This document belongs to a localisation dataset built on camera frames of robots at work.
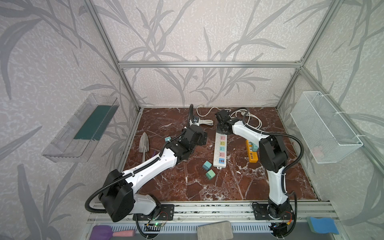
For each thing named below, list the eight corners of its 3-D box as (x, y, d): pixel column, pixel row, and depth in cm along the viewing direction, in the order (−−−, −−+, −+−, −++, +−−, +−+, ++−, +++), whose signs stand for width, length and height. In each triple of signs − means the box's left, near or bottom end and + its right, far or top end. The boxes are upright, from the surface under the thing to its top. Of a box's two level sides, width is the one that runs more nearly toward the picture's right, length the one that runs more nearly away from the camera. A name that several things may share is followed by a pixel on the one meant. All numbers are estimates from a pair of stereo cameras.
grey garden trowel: (139, 163, 93) (137, 161, 90) (141, 135, 106) (139, 133, 104) (149, 161, 94) (147, 159, 91) (149, 134, 107) (148, 131, 105)
